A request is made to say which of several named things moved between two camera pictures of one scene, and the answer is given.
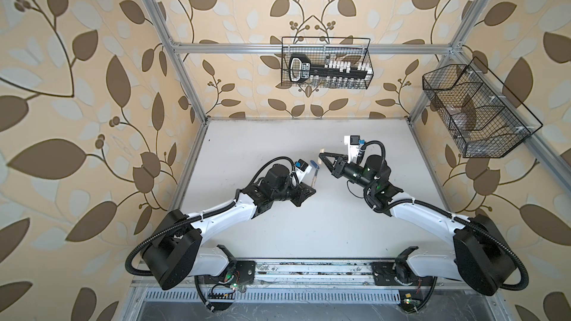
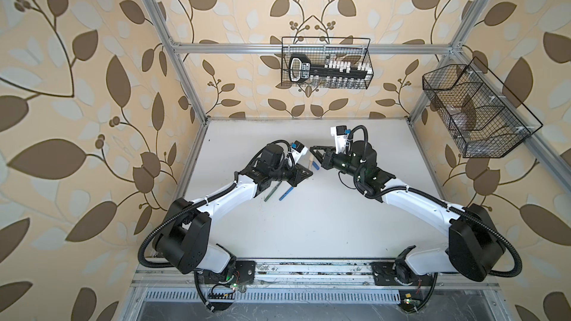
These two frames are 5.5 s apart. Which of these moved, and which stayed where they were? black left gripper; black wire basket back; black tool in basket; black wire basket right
Moved: black left gripper
Stayed: black wire basket back; black tool in basket; black wire basket right
